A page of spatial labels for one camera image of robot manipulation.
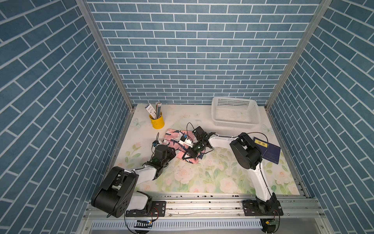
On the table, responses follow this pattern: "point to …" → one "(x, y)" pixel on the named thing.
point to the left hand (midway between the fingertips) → (177, 150)
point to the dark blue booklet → (269, 151)
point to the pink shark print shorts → (171, 138)
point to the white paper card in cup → (151, 110)
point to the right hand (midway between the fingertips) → (184, 158)
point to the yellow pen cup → (158, 123)
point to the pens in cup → (158, 106)
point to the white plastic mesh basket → (235, 112)
